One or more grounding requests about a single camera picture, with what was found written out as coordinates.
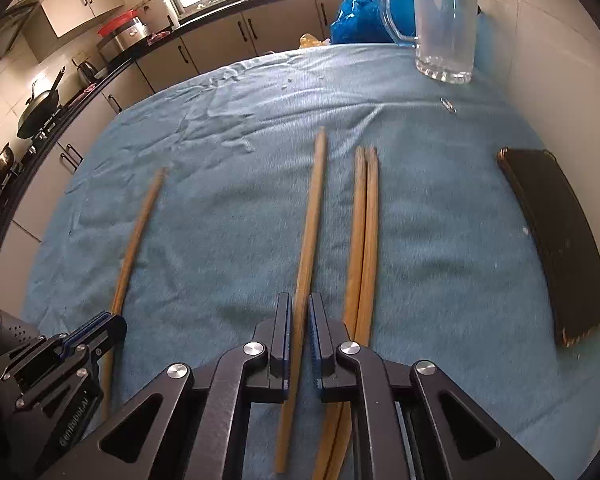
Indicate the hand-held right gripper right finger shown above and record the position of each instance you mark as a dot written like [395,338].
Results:
[316,345]

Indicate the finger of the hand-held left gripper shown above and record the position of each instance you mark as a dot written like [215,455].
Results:
[87,326]
[105,335]

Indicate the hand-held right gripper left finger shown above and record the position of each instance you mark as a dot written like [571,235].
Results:
[280,350]

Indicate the blue table cloth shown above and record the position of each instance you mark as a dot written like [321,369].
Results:
[230,220]

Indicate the black wok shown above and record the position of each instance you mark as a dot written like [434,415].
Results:
[37,112]

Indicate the metal kettle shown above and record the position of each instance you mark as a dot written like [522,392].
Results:
[86,72]

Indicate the black phone in brown case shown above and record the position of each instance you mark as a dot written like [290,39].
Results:
[560,240]

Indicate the small metal clip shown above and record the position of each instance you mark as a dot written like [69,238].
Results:
[448,105]

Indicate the steel pot with red lid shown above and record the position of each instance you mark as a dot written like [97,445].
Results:
[122,35]

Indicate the range hood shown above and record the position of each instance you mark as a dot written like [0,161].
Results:
[5,35]

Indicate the yellow bag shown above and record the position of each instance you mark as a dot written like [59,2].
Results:
[311,41]

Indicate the beige lower kitchen cabinets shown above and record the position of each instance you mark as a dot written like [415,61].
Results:
[215,42]

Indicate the beige upper kitchen cabinet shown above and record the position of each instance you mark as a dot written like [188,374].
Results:
[82,2]

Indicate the black kitchen countertop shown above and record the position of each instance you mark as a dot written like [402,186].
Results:
[200,22]

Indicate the blue plastic bag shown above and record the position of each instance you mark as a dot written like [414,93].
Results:
[360,15]

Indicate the clear glass mug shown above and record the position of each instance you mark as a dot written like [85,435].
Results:
[445,25]

